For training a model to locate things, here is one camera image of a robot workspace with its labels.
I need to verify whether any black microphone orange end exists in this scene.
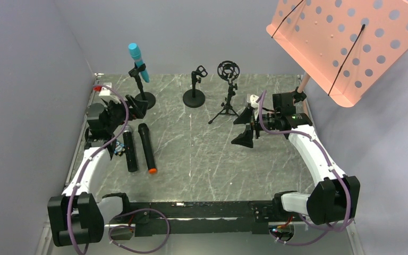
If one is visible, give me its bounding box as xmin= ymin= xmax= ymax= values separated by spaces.
xmin=138 ymin=123 xmax=157 ymax=175

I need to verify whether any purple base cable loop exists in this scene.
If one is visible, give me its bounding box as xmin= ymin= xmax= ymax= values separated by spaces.
xmin=108 ymin=212 xmax=173 ymax=255

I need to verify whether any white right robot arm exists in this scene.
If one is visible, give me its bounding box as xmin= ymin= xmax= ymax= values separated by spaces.
xmin=231 ymin=92 xmax=360 ymax=230

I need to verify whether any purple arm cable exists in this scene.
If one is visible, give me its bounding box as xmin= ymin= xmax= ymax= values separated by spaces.
xmin=254 ymin=90 xmax=354 ymax=247
xmin=66 ymin=84 xmax=131 ymax=255

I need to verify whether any blue microphone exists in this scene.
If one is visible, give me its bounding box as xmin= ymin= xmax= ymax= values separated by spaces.
xmin=128 ymin=43 xmax=150 ymax=83

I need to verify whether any black microphone silver grille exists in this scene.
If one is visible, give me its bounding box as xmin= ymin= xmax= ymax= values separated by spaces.
xmin=122 ymin=125 xmax=139 ymax=173

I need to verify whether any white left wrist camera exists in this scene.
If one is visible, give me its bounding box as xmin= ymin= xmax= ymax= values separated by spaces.
xmin=96 ymin=82 xmax=112 ymax=98

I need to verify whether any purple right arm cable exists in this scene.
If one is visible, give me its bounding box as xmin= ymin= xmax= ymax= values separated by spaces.
xmin=254 ymin=90 xmax=354 ymax=247

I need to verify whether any black tripod shock-mount stand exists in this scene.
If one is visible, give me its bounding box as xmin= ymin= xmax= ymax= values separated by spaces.
xmin=208 ymin=60 xmax=240 ymax=124

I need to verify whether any black round-base stand ring clip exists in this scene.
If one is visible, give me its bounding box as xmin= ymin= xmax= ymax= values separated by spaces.
xmin=182 ymin=65 xmax=208 ymax=108

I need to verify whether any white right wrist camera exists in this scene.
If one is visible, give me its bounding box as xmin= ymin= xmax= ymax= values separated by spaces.
xmin=246 ymin=94 xmax=260 ymax=109

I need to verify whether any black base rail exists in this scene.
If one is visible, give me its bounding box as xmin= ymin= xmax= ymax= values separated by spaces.
xmin=110 ymin=200 xmax=302 ymax=237

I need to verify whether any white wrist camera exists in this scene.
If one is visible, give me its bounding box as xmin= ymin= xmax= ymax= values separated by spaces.
xmin=246 ymin=94 xmax=260 ymax=109
xmin=96 ymin=82 xmax=112 ymax=98

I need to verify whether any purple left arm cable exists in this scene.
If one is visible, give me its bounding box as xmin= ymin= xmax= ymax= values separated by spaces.
xmin=66 ymin=84 xmax=131 ymax=255

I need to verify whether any pink music stand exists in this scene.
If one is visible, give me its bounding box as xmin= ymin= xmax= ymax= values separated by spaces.
xmin=266 ymin=0 xmax=408 ymax=107

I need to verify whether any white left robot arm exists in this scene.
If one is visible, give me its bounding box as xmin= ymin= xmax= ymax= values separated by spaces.
xmin=47 ymin=95 xmax=148 ymax=247

